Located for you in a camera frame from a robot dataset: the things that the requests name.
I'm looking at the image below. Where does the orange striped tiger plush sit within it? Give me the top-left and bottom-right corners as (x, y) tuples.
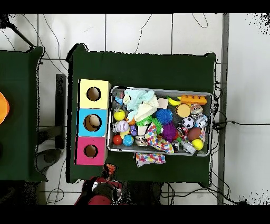
(102, 162), (118, 178)

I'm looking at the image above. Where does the wooden three-hole box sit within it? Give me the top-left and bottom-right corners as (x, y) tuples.
(74, 79), (111, 166)

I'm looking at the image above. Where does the purple knobbly toy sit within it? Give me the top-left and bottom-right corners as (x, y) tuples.
(161, 123), (178, 143)

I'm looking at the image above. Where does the orange toy brick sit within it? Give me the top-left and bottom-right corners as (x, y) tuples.
(180, 95), (207, 106)

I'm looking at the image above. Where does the brown toy football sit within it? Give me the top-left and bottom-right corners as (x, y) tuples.
(187, 127), (203, 142)

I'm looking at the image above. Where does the green spiky ball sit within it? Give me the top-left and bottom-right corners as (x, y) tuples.
(151, 117), (163, 135)
(136, 115), (153, 127)

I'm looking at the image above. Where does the dark green table cloth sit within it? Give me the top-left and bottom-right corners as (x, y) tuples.
(66, 43), (217, 188)

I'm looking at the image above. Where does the pale yellow muslin cloth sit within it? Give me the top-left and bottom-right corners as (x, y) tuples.
(134, 98), (159, 123)

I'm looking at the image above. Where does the black upright panel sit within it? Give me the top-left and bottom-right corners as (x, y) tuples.
(55, 73), (66, 150)

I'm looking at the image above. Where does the orange foam disc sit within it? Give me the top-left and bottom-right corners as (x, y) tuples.
(175, 103), (192, 118)

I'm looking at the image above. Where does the teal muslin cloth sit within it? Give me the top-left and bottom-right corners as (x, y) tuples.
(122, 89), (156, 122)

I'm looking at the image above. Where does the white baseball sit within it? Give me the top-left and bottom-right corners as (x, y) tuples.
(115, 120), (130, 133)

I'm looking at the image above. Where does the plain yellow ball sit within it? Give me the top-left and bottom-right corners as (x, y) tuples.
(191, 138), (205, 151)

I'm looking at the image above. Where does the shallow mesh bin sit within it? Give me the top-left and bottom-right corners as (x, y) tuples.
(106, 85), (213, 157)

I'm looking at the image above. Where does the orange round object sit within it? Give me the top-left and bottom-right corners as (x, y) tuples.
(0, 91), (11, 125)

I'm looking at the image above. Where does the dark green side-table cloth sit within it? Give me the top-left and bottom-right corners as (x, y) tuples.
(0, 46), (48, 183)

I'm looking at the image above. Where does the blue spiky ball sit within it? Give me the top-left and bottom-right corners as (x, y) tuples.
(155, 108), (174, 125)

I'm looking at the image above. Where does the black cable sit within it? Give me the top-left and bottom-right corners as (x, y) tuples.
(213, 120), (270, 128)

